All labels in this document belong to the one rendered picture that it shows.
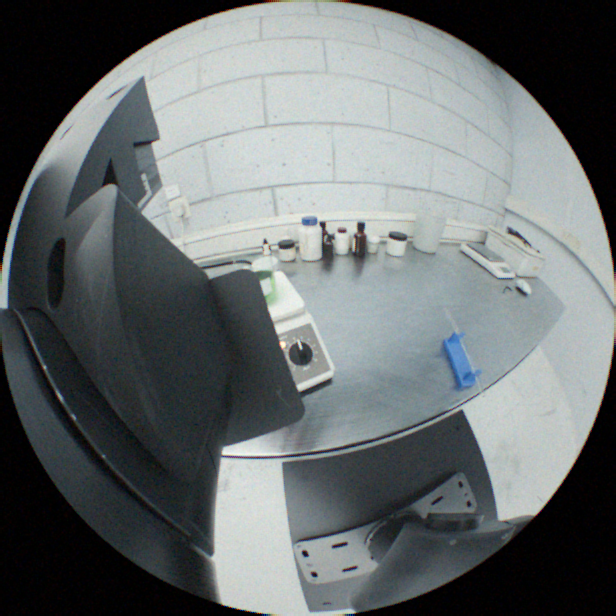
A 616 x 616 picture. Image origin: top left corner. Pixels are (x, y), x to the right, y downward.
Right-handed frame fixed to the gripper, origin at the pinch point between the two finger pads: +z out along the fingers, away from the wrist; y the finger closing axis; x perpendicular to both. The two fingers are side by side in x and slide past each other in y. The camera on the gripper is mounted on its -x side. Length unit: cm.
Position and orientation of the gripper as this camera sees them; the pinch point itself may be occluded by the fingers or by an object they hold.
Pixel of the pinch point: (211, 347)
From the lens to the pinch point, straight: 16.4
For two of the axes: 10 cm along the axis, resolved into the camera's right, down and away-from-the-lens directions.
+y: -9.1, 3.1, -2.9
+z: -2.9, 0.4, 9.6
